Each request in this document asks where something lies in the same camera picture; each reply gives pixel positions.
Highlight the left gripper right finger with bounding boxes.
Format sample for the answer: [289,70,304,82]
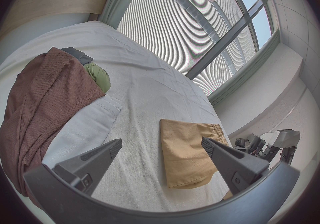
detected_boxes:
[201,137,269,196]

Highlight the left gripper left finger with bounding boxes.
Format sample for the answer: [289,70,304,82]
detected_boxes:
[52,139,123,197]

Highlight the tan shorts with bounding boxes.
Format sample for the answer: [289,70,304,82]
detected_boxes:
[160,118,229,190]

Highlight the bed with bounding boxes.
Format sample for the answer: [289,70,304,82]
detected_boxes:
[0,0,233,212]

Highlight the white pillow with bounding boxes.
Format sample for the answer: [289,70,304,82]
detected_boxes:
[41,94,122,166]

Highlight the brown garment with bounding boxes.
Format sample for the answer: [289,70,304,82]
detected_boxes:
[0,46,106,208]

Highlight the green garment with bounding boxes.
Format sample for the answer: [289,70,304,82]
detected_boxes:
[83,62,111,94]

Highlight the black garment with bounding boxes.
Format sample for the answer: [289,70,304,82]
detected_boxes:
[61,47,94,65]

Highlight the window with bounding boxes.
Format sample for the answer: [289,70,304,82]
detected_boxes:
[116,0,274,95]

